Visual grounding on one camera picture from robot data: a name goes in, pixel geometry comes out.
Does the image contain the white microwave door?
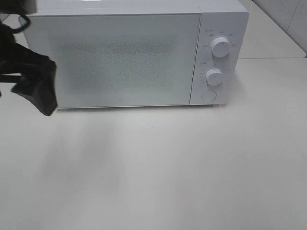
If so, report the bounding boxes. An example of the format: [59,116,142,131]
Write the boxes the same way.
[24,14,200,108]

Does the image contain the round white door button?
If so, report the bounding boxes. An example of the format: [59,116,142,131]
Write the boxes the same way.
[201,90,217,104]

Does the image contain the white microwave oven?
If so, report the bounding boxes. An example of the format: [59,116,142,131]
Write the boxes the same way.
[24,0,249,109]

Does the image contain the lower white timer knob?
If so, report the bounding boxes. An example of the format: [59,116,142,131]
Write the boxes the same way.
[205,68,224,86]

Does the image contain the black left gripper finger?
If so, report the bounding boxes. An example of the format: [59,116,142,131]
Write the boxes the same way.
[11,44,58,116]

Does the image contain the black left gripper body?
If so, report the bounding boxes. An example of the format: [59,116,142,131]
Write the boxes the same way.
[0,23,26,84]

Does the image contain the upper white power knob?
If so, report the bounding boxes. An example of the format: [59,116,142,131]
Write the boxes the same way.
[210,36,231,58]

